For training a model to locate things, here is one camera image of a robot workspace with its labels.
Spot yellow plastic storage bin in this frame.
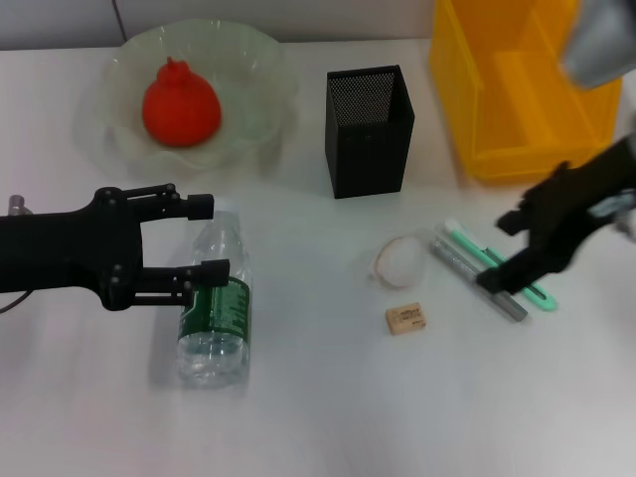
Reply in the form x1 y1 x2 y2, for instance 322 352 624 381
427 0 625 186

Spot translucent green glass fruit plate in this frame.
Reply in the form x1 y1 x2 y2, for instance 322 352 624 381
74 17 302 178

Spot white partition panel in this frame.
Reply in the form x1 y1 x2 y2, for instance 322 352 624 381
118 0 434 44

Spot mint green utility knife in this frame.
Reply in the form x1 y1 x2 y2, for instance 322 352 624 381
434 219 558 313

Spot white egg-shaped ball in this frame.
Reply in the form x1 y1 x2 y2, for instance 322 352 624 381
367 236 427 289

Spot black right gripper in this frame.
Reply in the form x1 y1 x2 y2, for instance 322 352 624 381
475 133 636 299

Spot silver glitter pen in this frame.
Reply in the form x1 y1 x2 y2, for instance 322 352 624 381
429 238 529 323

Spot red round toy fruit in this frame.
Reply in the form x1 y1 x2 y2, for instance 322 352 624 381
141 56 224 148

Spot tan rectangular eraser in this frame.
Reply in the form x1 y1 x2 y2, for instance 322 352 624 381
385 303 428 337

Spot clear water bottle green label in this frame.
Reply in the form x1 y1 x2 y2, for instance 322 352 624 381
176 196 253 390

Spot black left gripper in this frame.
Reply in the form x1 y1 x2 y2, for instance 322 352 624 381
0 183 232 312

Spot black mesh pen holder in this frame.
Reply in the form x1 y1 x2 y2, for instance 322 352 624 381
323 64 416 200

